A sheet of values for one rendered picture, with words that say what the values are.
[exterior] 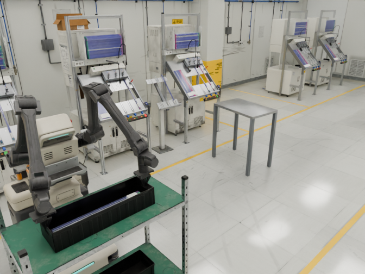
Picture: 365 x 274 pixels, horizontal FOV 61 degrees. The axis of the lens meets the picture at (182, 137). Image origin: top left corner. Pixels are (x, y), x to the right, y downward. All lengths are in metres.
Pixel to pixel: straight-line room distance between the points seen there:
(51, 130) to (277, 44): 6.47
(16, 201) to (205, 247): 1.59
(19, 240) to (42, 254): 0.18
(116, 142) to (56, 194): 2.38
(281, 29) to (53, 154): 6.45
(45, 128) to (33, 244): 0.65
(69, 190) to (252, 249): 1.66
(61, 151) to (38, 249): 0.66
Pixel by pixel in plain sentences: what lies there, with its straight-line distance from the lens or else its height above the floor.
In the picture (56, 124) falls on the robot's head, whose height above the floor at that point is 1.35.
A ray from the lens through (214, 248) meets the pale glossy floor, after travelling 2.94.
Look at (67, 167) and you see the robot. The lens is 2.11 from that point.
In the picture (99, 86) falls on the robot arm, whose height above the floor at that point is 1.59.
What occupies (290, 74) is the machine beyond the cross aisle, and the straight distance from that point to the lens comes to 7.67.
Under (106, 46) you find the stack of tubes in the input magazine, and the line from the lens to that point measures 4.27.
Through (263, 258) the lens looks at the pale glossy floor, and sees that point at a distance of 2.92.
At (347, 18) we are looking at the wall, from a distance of 10.42.
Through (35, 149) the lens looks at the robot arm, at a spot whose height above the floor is 1.41.
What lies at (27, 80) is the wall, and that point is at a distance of 5.53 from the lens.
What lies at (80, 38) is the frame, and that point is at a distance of 4.16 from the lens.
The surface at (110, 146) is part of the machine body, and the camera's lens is 4.42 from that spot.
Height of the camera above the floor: 1.99
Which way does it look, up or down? 23 degrees down
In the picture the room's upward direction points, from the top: straight up
